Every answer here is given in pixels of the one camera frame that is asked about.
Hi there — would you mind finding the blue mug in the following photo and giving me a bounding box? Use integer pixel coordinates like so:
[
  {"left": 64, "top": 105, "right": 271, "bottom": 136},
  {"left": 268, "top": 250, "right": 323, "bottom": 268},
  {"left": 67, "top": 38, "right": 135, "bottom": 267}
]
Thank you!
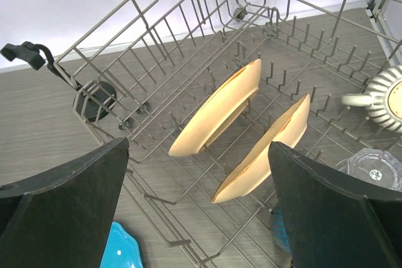
[{"left": 269, "top": 204, "right": 291, "bottom": 254}]

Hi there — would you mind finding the beige plate, rear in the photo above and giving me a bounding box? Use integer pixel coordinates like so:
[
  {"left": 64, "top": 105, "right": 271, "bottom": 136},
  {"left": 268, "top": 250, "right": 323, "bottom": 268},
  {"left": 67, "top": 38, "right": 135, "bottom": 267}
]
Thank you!
[{"left": 168, "top": 58, "right": 262, "bottom": 157}]

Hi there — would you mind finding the clear glass cup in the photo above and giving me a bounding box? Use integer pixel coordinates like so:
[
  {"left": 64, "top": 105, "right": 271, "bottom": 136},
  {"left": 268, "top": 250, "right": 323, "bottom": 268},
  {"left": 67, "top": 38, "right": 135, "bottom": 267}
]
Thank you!
[{"left": 335, "top": 148, "right": 401, "bottom": 191}]

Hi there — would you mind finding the grey wire dish rack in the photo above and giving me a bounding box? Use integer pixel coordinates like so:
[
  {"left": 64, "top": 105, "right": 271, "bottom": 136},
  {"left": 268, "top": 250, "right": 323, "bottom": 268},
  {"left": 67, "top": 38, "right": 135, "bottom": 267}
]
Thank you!
[{"left": 55, "top": 0, "right": 401, "bottom": 267}]

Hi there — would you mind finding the beige plate, front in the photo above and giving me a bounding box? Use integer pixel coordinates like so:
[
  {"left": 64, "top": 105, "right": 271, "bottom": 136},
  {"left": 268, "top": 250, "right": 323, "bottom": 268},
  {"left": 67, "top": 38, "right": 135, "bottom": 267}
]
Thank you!
[{"left": 211, "top": 94, "right": 310, "bottom": 203}]

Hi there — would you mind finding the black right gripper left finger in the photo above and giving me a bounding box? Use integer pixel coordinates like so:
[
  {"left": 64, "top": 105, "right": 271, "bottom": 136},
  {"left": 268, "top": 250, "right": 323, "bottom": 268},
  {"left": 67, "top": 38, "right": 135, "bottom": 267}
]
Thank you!
[{"left": 1, "top": 137, "right": 129, "bottom": 267}]

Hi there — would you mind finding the blue polka dot plate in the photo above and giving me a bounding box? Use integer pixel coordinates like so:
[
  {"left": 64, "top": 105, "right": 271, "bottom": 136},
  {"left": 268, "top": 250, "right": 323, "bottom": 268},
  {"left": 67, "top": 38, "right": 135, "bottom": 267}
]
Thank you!
[{"left": 100, "top": 222, "right": 144, "bottom": 268}]

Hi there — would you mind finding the black phone stand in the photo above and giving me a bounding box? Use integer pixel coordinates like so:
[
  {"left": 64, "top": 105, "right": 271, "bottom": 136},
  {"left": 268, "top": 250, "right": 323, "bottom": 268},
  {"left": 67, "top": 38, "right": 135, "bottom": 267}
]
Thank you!
[{"left": 0, "top": 41, "right": 117, "bottom": 122}]

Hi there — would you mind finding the beige plate, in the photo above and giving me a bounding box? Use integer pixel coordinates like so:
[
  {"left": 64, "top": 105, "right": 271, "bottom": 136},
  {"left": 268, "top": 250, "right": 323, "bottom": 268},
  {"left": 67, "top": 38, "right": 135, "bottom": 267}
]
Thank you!
[
  {"left": 168, "top": 58, "right": 262, "bottom": 157},
  {"left": 211, "top": 94, "right": 310, "bottom": 203}
]

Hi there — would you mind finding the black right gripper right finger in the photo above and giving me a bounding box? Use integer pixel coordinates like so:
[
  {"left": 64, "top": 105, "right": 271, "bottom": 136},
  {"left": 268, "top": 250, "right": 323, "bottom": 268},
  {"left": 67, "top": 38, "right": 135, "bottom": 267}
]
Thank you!
[{"left": 268, "top": 142, "right": 401, "bottom": 267}]

